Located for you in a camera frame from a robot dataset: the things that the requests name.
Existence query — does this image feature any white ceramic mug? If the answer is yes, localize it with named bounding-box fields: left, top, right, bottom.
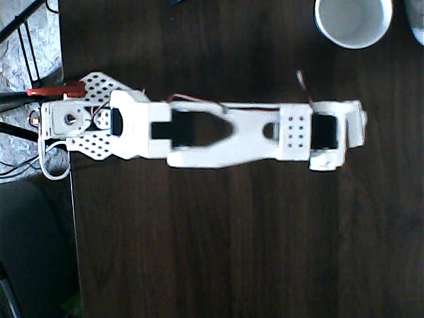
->
left=313, top=0, right=396, bottom=50

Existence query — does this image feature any red table clamp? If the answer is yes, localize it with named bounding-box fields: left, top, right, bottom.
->
left=26, top=80, right=85, bottom=99

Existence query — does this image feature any green leafy object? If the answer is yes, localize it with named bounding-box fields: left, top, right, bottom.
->
left=61, top=292, right=83, bottom=318

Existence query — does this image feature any black chair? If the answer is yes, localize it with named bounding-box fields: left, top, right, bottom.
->
left=0, top=180, right=83, bottom=318

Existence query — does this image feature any red white black servo wire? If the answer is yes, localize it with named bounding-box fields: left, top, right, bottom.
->
left=295, top=70, right=315, bottom=104

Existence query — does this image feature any blue white cable reel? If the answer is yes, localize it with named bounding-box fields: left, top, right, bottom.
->
left=403, top=0, right=424, bottom=47

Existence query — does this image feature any white usb cable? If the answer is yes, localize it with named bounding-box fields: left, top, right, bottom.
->
left=38, top=138, right=72, bottom=181

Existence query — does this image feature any black metal frame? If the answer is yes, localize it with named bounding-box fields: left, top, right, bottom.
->
left=0, top=0, right=62, bottom=85

